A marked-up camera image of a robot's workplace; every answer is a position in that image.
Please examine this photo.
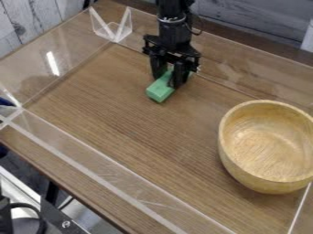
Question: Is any light wooden bowl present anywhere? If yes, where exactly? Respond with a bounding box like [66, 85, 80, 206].
[218, 100, 313, 194]

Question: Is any clear acrylic tray wall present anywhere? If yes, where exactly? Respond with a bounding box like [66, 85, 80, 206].
[0, 0, 313, 234]

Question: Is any black cable loop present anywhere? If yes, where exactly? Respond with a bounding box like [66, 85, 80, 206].
[0, 202, 48, 234]

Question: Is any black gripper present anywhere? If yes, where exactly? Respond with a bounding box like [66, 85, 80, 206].
[142, 16, 201, 90]

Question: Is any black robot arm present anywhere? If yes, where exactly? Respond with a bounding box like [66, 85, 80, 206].
[142, 0, 201, 89]

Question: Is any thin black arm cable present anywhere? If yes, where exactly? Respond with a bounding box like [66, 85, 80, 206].
[185, 10, 205, 37]

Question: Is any clear acrylic corner bracket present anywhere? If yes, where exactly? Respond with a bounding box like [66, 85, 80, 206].
[90, 7, 134, 43]

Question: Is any blue object at edge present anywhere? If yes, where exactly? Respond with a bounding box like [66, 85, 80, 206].
[0, 97, 16, 107]

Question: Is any metal table bracket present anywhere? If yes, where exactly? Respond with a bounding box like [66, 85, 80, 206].
[40, 199, 91, 234]

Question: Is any green rectangular block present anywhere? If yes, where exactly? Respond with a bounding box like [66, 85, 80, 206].
[146, 69, 185, 103]

